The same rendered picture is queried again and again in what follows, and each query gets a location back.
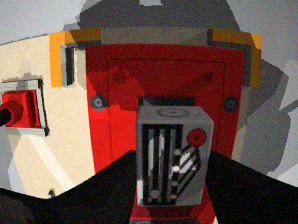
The red toy car body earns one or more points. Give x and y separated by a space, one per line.
121 78

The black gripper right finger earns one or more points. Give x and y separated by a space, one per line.
242 196

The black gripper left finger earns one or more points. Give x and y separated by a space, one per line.
105 198

